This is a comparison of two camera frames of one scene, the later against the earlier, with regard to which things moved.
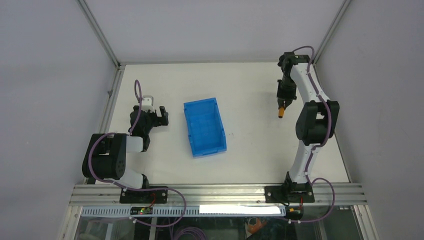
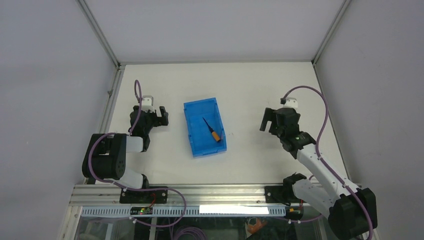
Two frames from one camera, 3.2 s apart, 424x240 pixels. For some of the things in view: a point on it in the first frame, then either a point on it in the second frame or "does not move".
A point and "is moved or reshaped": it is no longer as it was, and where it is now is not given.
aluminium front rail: [343, 194] does not move
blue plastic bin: [205, 129] does not move
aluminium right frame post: [345, 4] does not move
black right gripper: [287, 98] → [268, 116]
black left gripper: [159, 121] does not move
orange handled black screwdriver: [281, 112] is moved or reshaped
